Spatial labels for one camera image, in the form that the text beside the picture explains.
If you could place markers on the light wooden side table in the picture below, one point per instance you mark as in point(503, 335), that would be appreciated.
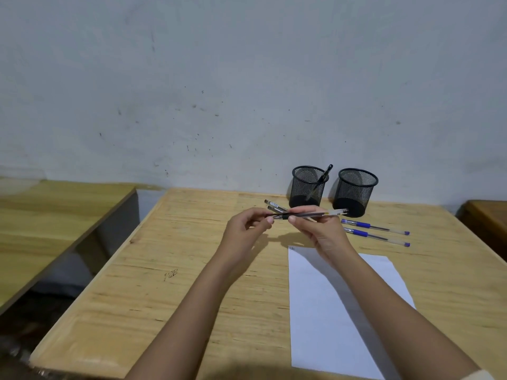
point(47, 221)

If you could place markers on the clear plastic sheet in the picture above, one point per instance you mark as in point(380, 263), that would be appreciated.
point(18, 180)

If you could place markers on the person's right hand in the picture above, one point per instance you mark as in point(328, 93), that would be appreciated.
point(326, 239)

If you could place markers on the cream sleeve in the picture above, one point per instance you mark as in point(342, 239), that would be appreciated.
point(479, 375)

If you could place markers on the dark wooden side table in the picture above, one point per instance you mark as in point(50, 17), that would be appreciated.
point(487, 221)

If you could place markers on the blue pen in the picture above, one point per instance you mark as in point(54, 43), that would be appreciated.
point(360, 233)
point(360, 223)

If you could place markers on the person's left forearm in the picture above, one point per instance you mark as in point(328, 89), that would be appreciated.
point(186, 328)

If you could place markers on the person's right forearm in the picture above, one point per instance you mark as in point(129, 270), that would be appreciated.
point(404, 324)

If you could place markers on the black mesh pen holder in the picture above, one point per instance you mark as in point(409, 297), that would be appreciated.
point(303, 191)
point(354, 193)

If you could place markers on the person's left hand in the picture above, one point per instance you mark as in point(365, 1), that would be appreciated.
point(237, 241)

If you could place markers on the white paper sheet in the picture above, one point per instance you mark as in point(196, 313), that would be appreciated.
point(313, 312)

